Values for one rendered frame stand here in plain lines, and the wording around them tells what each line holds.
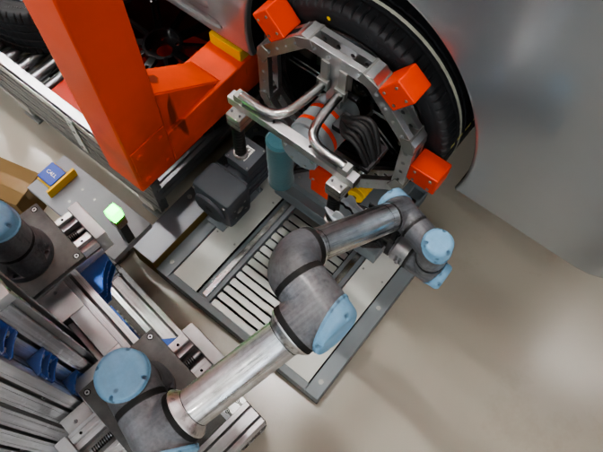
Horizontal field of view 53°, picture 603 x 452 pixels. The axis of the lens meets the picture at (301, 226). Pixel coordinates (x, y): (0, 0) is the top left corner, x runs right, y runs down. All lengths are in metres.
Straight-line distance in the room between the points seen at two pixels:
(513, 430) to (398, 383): 0.44
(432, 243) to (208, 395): 0.61
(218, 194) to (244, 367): 1.04
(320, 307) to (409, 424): 1.24
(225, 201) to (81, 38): 0.85
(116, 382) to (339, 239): 0.55
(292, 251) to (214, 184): 1.01
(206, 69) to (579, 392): 1.79
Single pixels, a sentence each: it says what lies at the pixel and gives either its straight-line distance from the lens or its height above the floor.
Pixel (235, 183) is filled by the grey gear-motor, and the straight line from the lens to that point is 2.18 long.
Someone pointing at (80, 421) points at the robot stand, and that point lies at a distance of 1.67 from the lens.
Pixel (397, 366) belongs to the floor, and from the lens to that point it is 2.38.
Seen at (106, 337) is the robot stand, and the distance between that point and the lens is 1.70.
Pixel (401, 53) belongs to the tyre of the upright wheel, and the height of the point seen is 1.15.
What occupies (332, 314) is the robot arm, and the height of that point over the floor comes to 1.18.
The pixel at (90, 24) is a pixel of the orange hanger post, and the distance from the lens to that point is 1.53.
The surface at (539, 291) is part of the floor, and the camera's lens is 2.62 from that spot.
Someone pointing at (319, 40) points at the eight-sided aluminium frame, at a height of 1.12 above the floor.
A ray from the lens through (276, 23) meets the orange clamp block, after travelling 1.66.
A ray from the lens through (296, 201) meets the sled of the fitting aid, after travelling 2.42.
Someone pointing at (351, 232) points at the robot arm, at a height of 1.08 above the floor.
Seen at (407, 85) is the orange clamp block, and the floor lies 1.15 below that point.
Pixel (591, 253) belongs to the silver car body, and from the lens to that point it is 1.74.
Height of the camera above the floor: 2.30
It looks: 65 degrees down
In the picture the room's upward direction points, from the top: 2 degrees clockwise
